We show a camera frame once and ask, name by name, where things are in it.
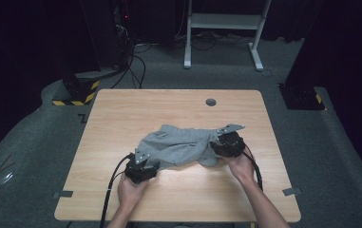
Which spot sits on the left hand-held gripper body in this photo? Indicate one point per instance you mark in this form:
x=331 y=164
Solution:
x=139 y=171

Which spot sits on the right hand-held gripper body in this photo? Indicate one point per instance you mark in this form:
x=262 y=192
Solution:
x=232 y=144

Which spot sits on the grey cloth shorts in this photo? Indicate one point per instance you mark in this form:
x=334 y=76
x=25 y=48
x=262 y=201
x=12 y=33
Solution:
x=178 y=147

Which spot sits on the person's left hand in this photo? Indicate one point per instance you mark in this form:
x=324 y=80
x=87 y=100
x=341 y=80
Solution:
x=131 y=193

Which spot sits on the person's right hand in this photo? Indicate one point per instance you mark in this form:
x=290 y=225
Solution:
x=240 y=169

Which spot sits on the black floor tape mark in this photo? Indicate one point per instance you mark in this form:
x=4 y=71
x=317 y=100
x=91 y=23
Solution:
x=82 y=118

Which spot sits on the striped black yellow stand base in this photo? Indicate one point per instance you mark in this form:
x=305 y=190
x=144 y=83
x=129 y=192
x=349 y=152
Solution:
x=82 y=91

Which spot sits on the black equipment rack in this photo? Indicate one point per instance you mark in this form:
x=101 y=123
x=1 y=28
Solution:
x=105 y=31

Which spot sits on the white metal stand frame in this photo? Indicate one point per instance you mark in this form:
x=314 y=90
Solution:
x=223 y=21

